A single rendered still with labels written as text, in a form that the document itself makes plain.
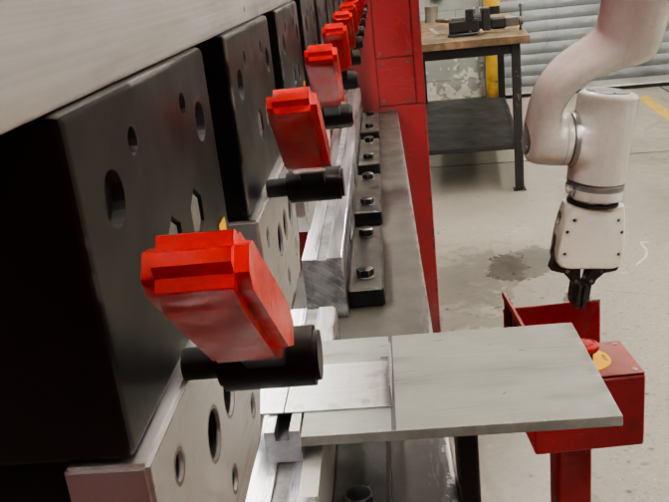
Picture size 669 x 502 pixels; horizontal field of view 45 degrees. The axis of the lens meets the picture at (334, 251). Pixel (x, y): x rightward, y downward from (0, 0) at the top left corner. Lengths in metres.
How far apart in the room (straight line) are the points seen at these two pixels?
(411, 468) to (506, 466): 1.54
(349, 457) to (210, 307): 0.67
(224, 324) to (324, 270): 1.00
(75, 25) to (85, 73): 0.01
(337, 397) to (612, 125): 0.63
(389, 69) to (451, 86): 5.26
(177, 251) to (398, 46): 2.68
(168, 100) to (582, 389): 0.54
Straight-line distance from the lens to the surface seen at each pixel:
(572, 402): 0.72
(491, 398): 0.72
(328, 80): 0.57
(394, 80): 2.84
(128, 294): 0.21
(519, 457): 2.42
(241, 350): 0.20
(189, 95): 0.29
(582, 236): 1.25
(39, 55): 0.18
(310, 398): 0.74
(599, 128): 1.20
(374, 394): 0.73
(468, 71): 8.07
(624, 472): 2.39
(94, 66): 0.21
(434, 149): 4.88
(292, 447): 0.71
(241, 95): 0.40
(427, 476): 0.84
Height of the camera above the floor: 1.36
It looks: 19 degrees down
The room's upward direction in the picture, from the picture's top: 6 degrees counter-clockwise
